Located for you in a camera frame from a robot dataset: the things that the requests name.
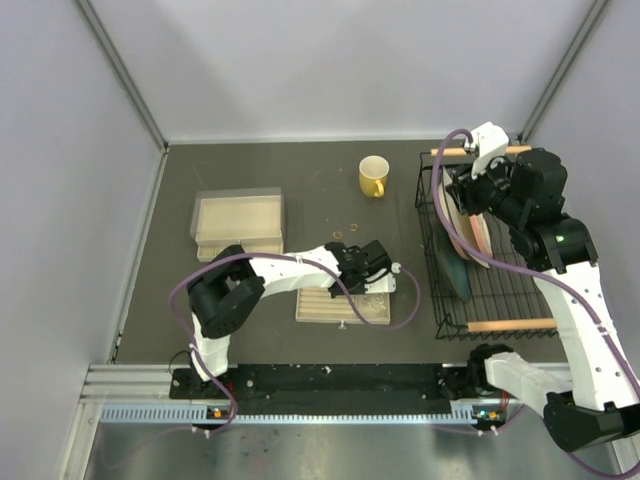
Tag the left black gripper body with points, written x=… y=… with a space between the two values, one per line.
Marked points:
x=363 y=277

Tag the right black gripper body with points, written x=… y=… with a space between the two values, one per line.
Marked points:
x=487 y=191

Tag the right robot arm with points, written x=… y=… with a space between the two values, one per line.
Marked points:
x=600 y=401

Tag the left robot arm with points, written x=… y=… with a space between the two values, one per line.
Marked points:
x=222 y=299

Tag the silver jewelry pile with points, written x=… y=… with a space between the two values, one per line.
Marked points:
x=374 y=301

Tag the beige jewelry tray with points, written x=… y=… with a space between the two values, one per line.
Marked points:
x=315 y=305

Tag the cream plate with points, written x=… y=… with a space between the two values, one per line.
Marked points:
x=459 y=222

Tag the pink plate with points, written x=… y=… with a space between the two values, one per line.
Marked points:
x=481 y=234

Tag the dark teal plate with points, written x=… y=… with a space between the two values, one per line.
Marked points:
x=452 y=266

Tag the yellow mug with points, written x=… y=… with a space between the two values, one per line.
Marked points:
x=373 y=173

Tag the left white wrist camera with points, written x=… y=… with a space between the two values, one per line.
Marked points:
x=383 y=281

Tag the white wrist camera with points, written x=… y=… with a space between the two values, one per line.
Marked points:
x=383 y=281
x=487 y=142

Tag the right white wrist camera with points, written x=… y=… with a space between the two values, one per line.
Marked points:
x=487 y=142

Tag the black wire dish rack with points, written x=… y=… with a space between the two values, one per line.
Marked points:
x=503 y=304

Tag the grey cable duct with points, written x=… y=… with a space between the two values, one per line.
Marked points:
x=202 y=414

